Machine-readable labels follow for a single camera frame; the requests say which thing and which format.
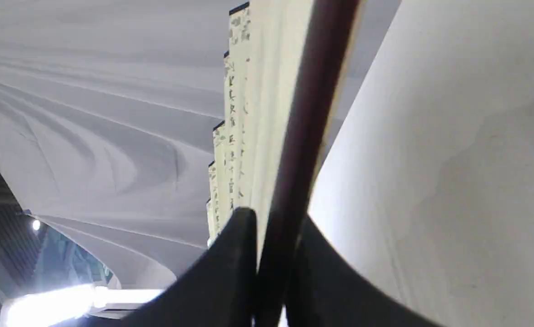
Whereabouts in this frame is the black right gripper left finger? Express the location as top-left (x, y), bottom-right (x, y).
top-left (53, 207), bottom-right (257, 327)

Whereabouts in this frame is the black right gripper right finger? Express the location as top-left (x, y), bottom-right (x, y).
top-left (285, 218), bottom-right (436, 327)

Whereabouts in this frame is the cream paper folding fan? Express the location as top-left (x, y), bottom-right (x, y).
top-left (195, 0), bottom-right (365, 327)

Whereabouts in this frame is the grey fabric backdrop curtain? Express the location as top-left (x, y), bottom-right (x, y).
top-left (0, 0), bottom-right (404, 291)

